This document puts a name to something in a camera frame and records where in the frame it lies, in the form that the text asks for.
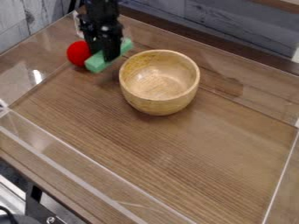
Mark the clear acrylic corner bracket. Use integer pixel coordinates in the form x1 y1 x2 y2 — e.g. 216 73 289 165
72 11 84 39

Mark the wooden brown bowl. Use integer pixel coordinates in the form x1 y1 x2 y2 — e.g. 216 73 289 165
118 49 201 116

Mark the red ball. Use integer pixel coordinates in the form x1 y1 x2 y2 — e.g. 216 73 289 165
66 40 90 67

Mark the clear acrylic tray wall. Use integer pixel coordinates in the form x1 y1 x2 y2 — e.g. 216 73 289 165
0 99 299 224

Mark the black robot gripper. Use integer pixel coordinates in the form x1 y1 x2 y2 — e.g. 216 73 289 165
77 0 122 61

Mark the black cable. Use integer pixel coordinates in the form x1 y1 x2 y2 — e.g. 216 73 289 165
0 205 18 224

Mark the green rectangular block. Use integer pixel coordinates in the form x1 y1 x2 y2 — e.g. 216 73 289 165
84 38 133 74

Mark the black table leg frame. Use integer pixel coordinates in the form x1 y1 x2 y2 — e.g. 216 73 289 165
24 184 66 224

